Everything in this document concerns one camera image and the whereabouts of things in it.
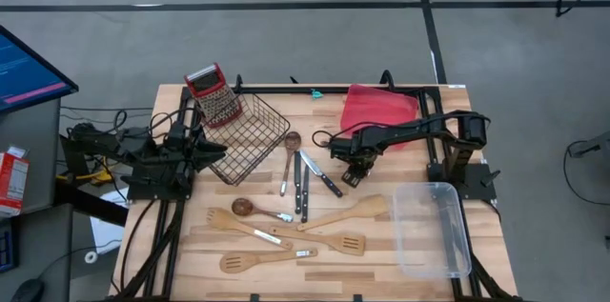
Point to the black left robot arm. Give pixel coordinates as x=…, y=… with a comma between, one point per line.
x=143, y=159

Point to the dark wooden spoon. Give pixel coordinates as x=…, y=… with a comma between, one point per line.
x=242, y=207
x=292, y=141

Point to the grey equipment base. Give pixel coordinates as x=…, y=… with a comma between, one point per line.
x=595, y=145

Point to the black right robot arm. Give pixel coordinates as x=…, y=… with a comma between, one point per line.
x=414, y=128

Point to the black desk crossbar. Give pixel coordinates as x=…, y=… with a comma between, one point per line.
x=90, y=204

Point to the plain wooden spatula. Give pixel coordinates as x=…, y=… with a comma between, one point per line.
x=369, y=207

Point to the slotted wooden spatula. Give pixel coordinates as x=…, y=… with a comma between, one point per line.
x=350, y=243
x=233, y=263

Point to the black computer mouse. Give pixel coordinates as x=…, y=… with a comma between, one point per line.
x=28, y=290

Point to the clear plastic container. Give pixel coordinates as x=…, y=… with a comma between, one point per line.
x=429, y=230

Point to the red cardboard box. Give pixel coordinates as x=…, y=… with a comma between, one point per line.
x=12, y=183

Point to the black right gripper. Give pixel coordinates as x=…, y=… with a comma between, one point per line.
x=355, y=147

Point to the pronged wooden spoon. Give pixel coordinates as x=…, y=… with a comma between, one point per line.
x=221, y=218

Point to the red metal box grater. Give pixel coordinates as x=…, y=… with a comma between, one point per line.
x=217, y=102

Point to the grey desk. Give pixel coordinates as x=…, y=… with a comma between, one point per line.
x=43, y=159

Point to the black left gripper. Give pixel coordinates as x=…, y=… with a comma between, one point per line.
x=178, y=145

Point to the black keyboard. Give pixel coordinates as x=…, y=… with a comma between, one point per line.
x=7, y=245

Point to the small teal object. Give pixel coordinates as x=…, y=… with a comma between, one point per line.
x=317, y=94

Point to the pink plastic bin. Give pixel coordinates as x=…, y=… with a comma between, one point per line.
x=376, y=106

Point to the white paper sheet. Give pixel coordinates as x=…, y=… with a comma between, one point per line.
x=107, y=235

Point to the white tape roll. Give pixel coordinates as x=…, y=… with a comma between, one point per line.
x=90, y=257

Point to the computer monitor blue screen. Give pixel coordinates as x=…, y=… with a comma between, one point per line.
x=24, y=73

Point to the black aluminium table frame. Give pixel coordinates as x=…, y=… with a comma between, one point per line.
x=276, y=90

